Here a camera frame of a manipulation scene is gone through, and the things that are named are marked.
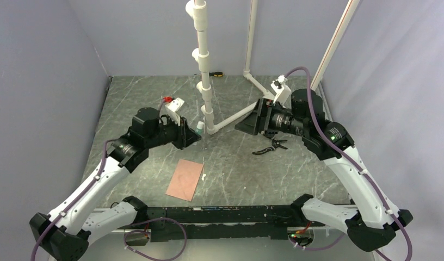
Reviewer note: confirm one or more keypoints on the green glue stick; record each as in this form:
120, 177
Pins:
200, 127

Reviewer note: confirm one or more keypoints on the pink brown envelope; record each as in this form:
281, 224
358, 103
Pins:
184, 180

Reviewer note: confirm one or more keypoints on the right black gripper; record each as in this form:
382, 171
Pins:
249, 124

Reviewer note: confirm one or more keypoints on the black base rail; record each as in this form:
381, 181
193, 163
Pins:
275, 222

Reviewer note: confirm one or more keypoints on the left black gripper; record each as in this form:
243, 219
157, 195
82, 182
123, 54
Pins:
186, 136

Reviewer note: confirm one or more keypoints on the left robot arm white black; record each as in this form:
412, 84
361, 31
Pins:
67, 231

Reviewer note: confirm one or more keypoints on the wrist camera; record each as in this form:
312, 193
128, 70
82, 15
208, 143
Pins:
280, 88
172, 106

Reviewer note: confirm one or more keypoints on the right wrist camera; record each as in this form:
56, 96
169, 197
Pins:
280, 88

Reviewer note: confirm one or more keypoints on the small yellow black object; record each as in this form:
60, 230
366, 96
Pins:
216, 74

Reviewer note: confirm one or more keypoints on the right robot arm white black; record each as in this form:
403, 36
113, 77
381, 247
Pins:
375, 220

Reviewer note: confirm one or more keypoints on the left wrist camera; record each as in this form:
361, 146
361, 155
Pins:
172, 106

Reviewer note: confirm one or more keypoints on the white PVC pipe frame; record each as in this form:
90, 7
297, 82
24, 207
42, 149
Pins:
197, 10

